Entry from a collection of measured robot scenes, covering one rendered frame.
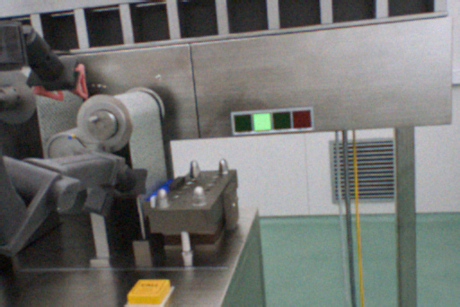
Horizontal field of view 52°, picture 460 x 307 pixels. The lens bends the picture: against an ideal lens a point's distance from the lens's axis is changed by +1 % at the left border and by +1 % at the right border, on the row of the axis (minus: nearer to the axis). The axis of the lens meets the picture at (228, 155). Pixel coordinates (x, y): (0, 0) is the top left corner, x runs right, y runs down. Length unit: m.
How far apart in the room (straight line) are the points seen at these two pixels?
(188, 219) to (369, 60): 0.69
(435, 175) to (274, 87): 2.69
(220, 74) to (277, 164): 2.48
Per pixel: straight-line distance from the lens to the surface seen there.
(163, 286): 1.05
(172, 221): 1.20
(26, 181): 0.65
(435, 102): 1.48
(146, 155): 1.32
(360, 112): 1.45
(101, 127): 1.22
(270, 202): 3.98
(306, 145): 3.84
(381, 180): 3.92
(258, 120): 1.45
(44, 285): 1.24
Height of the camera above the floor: 1.38
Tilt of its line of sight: 12 degrees down
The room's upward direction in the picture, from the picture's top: 5 degrees counter-clockwise
